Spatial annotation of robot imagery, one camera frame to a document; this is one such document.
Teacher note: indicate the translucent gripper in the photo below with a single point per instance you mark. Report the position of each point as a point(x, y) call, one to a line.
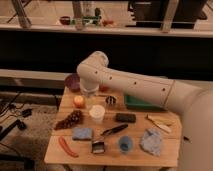
point(88, 91)

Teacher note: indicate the red yellow apple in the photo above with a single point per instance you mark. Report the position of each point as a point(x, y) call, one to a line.
point(79, 101)

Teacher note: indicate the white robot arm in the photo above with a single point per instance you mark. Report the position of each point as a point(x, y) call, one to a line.
point(193, 104)

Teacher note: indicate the red bowl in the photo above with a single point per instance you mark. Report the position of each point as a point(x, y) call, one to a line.
point(103, 88)

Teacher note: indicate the purple bowl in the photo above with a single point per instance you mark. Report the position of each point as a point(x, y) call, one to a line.
point(72, 82)

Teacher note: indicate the metal spoon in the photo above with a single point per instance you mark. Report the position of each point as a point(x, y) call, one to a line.
point(101, 95)

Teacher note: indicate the small metal cup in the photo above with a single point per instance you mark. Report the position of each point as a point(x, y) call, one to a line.
point(110, 101)

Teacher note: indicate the white plastic cup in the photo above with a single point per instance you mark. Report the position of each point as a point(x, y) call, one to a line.
point(97, 113)

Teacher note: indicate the bunch of dark grapes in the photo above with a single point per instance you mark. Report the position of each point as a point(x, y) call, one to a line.
point(75, 117)

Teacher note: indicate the dark green scrub sponge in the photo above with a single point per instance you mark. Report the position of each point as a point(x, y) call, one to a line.
point(121, 117)

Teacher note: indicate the green plastic tray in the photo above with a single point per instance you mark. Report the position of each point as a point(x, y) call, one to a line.
point(133, 103)

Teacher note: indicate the wooden folding table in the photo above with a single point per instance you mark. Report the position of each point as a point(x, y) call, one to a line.
point(113, 156)

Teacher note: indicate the blue sponge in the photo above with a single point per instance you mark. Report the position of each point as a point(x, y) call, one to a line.
point(82, 133)

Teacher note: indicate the small black metal box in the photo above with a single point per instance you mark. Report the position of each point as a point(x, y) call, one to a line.
point(98, 147)

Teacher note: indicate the red chili pepper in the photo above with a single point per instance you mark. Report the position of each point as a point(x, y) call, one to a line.
point(66, 148)

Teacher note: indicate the blue plastic cup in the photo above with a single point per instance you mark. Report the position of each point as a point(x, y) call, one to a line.
point(125, 144)

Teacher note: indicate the blue crumpled cloth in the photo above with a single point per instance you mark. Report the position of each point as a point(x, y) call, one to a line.
point(151, 142)

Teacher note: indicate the black handled brush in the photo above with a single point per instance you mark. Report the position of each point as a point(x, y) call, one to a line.
point(114, 130)

